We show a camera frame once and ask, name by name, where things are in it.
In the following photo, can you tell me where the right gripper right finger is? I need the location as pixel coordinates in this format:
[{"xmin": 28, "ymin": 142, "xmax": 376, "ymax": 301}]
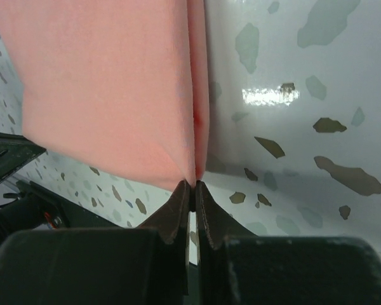
[{"xmin": 195, "ymin": 182, "xmax": 381, "ymax": 304}]

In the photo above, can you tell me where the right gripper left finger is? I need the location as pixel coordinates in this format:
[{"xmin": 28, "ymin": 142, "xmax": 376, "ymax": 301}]
[{"xmin": 0, "ymin": 181, "xmax": 191, "ymax": 304}]

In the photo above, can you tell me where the salmon pink t-shirt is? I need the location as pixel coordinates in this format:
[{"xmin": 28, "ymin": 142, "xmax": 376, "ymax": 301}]
[{"xmin": 0, "ymin": 1, "xmax": 209, "ymax": 191}]

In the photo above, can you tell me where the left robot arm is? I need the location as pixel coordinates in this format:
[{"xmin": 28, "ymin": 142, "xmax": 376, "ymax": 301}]
[{"xmin": 0, "ymin": 132, "xmax": 46, "ymax": 183}]

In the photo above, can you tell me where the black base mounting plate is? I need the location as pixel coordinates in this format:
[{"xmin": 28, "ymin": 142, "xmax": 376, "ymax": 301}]
[{"xmin": 0, "ymin": 177, "xmax": 137, "ymax": 264}]

